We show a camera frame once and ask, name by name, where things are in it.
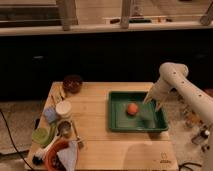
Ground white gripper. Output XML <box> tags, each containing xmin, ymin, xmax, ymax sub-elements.
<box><xmin>143</xmin><ymin>78</ymin><xmax>173</xmax><ymax>112</ymax></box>

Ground red apple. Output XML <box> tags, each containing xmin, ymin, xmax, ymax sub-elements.
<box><xmin>127</xmin><ymin>103</ymin><xmax>139</xmax><ymax>116</ymax></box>

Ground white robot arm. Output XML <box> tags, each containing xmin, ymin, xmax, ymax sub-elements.
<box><xmin>143</xmin><ymin>62</ymin><xmax>213</xmax><ymax>171</ymax></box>

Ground green plastic tray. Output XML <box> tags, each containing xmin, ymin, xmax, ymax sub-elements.
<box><xmin>108</xmin><ymin>91</ymin><xmax>168</xmax><ymax>133</ymax></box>

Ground spice bottle with black cap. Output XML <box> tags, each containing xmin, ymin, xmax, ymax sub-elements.
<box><xmin>192</xmin><ymin>130</ymin><xmax>210</xmax><ymax>145</ymax></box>

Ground dark red bowl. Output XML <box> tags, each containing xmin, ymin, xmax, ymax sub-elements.
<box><xmin>63</xmin><ymin>75</ymin><xmax>83</xmax><ymax>93</ymax></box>

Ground wooden spoon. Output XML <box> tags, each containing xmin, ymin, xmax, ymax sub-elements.
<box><xmin>72</xmin><ymin>120</ymin><xmax>84</xmax><ymax>149</ymax></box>

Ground small metal cup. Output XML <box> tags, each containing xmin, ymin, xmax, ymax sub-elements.
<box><xmin>58</xmin><ymin>121</ymin><xmax>71</xmax><ymax>138</ymax></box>

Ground wooden table leg middle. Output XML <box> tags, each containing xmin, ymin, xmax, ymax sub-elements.
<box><xmin>120</xmin><ymin>0</ymin><xmax>131</xmax><ymax>29</ymax></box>

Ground wooden table leg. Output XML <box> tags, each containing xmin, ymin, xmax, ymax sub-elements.
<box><xmin>56</xmin><ymin>0</ymin><xmax>78</xmax><ymax>31</ymax></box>
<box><xmin>120</xmin><ymin>0</ymin><xmax>131</xmax><ymax>29</ymax></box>

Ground grey cloth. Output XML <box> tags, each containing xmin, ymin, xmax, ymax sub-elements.
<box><xmin>57</xmin><ymin>141</ymin><xmax>78</xmax><ymax>171</ymax></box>

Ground blue sponge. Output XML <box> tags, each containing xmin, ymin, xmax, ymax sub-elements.
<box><xmin>44</xmin><ymin>106</ymin><xmax>57</xmax><ymax>123</ymax></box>

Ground wooden table leg left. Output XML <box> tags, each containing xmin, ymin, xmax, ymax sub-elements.
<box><xmin>56</xmin><ymin>0</ymin><xmax>78</xmax><ymax>31</ymax></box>

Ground orange bowl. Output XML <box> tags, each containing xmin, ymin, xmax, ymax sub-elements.
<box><xmin>45</xmin><ymin>139</ymin><xmax>75</xmax><ymax>171</ymax></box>

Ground green round lid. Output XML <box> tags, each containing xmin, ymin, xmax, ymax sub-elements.
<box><xmin>32</xmin><ymin>128</ymin><xmax>48</xmax><ymax>144</ymax></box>

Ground white handled brush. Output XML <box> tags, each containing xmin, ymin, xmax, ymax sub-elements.
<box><xmin>32</xmin><ymin>136</ymin><xmax>60</xmax><ymax>165</ymax></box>

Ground black cable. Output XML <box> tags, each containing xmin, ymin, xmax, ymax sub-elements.
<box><xmin>0</xmin><ymin>108</ymin><xmax>34</xmax><ymax>171</ymax></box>

